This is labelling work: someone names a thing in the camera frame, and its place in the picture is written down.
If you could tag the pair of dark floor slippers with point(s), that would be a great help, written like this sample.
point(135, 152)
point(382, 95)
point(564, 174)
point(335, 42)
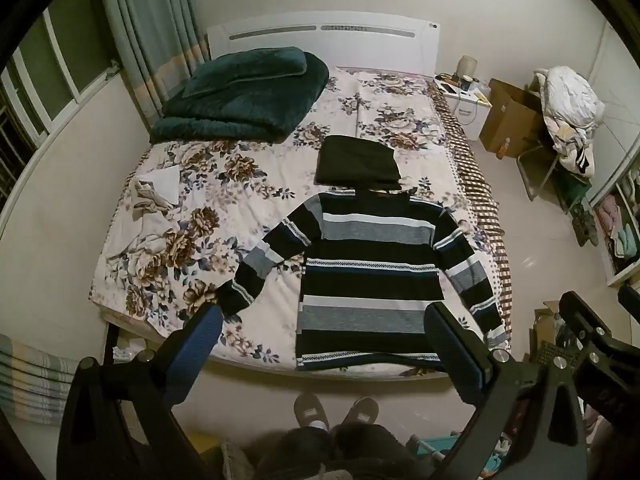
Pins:
point(584, 222)

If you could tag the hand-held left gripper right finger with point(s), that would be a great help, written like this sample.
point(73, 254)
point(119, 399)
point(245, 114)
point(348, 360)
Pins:
point(457, 355)

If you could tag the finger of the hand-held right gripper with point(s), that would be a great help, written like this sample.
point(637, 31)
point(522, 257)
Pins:
point(631, 296)
point(595, 340)

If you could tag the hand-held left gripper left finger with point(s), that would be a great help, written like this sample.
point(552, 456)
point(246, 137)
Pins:
point(200, 345)

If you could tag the teal basket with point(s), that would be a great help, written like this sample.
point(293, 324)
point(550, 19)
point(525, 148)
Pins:
point(440, 447)

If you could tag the brown cardboard box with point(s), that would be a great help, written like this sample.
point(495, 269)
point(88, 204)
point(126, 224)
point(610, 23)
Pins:
point(510, 115)

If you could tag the black folded cloth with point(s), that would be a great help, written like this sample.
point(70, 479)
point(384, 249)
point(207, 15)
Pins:
point(355, 162)

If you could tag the yellow box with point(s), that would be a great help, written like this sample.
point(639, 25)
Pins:
point(202, 447)

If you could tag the metal folding chair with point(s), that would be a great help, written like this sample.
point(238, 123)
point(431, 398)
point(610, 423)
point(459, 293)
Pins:
point(542, 172)

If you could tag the person's brown slipper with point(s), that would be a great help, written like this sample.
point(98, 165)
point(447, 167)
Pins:
point(310, 410)
point(360, 411)

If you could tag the pile of white clothes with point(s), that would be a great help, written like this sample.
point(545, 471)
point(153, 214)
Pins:
point(572, 105)

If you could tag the window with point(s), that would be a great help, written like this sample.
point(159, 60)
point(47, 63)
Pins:
point(55, 75)

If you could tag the white shelf with clothes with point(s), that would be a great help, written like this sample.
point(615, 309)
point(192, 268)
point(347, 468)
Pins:
point(620, 230)

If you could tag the person's left brown slipper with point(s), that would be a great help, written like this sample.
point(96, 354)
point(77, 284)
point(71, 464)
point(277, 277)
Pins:
point(310, 410)

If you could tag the white nightstand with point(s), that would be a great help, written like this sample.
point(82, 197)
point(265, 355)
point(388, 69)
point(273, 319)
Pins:
point(467, 110)

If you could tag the dark green pillow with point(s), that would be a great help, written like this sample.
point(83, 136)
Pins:
point(245, 72)

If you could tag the grey-green curtain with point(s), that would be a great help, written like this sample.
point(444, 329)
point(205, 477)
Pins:
point(145, 35)

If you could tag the bed with floral sheet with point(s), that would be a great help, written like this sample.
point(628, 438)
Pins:
point(210, 220)

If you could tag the dark green folded blanket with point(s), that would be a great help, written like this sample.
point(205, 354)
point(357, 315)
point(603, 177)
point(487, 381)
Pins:
point(240, 110)

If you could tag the white headboard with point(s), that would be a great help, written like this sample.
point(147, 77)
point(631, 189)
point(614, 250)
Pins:
point(320, 47)

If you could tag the small open cardboard box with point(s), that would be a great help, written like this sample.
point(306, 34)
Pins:
point(546, 325)

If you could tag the striped folded cloth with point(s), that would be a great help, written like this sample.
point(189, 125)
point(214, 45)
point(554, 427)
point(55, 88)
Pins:
point(35, 380)

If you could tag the white crumpled cloth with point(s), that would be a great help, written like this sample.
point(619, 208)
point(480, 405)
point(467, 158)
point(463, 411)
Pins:
point(157, 187)

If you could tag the person's right brown slipper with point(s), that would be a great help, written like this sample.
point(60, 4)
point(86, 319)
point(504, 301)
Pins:
point(360, 411)

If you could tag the person's dark trouser legs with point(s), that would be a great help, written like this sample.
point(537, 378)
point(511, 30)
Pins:
point(320, 455)

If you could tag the striped knit sweater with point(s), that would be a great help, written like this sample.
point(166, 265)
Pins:
point(370, 280)

